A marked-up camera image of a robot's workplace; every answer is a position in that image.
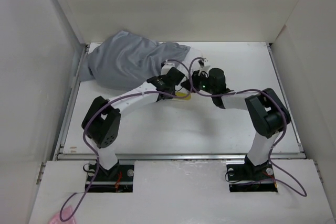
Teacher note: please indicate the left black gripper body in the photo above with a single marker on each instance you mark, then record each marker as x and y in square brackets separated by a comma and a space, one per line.
[173, 91]

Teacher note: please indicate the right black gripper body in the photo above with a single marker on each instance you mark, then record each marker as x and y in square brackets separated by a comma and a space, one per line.
[200, 83]

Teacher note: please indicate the white pillow yellow edge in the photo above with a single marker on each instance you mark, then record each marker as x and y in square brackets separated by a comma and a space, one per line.
[188, 65]

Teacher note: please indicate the grey pillowcase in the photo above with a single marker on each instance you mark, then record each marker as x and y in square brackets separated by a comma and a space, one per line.
[125, 60]

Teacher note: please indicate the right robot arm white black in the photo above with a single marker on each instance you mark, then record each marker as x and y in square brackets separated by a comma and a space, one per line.
[268, 115]

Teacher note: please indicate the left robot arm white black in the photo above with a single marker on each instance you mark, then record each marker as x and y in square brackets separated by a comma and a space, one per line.
[102, 121]

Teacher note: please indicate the pink plastic bag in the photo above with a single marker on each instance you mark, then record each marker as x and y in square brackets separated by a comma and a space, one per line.
[65, 214]

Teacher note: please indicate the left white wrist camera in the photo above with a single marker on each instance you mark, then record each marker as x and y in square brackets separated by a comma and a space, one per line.
[166, 67]

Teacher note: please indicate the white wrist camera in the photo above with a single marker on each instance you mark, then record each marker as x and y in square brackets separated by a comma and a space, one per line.
[204, 65]
[166, 67]

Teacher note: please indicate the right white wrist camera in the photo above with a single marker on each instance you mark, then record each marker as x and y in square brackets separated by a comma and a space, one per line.
[204, 65]

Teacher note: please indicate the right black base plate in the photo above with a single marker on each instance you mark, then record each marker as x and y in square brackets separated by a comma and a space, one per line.
[243, 179]

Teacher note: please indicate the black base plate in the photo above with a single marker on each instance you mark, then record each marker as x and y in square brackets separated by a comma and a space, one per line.
[117, 180]
[243, 179]

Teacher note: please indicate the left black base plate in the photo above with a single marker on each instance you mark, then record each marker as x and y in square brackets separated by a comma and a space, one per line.
[117, 180]

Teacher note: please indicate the front aluminium rail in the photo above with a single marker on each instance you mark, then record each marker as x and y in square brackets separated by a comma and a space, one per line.
[69, 157]

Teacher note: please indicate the aluminium rail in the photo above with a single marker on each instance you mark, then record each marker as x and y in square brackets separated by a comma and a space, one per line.
[68, 103]
[69, 157]
[293, 125]

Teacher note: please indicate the right aluminium rail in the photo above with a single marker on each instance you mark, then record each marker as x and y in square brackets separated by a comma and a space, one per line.
[293, 125]

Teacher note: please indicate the left aluminium rail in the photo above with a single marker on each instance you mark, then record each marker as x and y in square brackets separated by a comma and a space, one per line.
[68, 103]

